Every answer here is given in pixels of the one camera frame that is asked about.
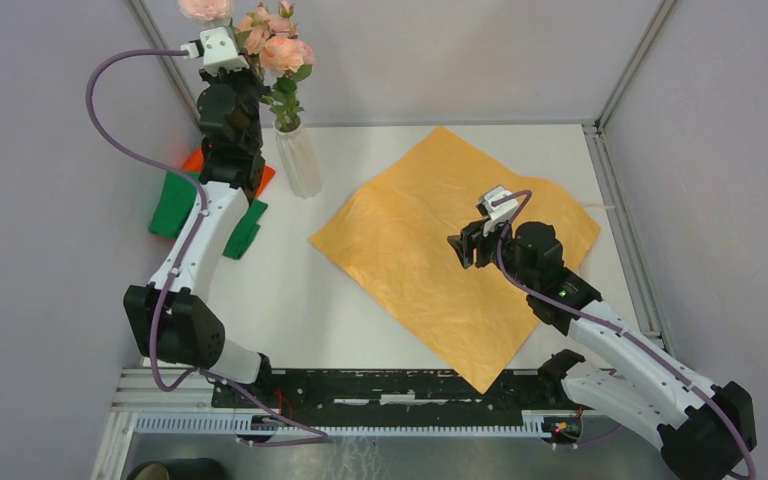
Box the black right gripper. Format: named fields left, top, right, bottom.
left=446, top=212, right=536, bottom=292

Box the orange wrapping paper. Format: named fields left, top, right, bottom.
left=310, top=125, right=600, bottom=393

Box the pink artificial flower bouquet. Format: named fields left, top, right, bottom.
left=177, top=0, right=233, bottom=27

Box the cream printed ribbon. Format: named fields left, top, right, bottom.
left=581, top=203, right=616, bottom=212

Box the single artificial flower stem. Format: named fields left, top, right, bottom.
left=235, top=3, right=272, bottom=83

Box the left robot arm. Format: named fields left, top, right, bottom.
left=123, top=68, right=274, bottom=408

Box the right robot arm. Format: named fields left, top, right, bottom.
left=447, top=219, right=757, bottom=479

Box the white ribbed vase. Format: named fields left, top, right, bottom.
left=276, top=124, right=322, bottom=199

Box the orange cloth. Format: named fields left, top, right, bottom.
left=171, top=146, right=277, bottom=250

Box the green cloth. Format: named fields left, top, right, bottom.
left=148, top=170, right=269, bottom=261

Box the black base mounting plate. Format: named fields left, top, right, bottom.
left=249, top=368, right=580, bottom=427

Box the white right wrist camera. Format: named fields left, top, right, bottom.
left=477, top=185, right=518, bottom=237

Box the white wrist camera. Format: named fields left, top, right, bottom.
left=477, top=185, right=518, bottom=237
left=180, top=26, right=249, bottom=76

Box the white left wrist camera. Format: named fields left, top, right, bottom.
left=180, top=26, right=249, bottom=76

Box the white slotted cable duct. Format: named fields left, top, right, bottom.
left=133, top=412, right=552, bottom=439

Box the aluminium frame rail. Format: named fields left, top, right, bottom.
left=110, top=368, right=713, bottom=416

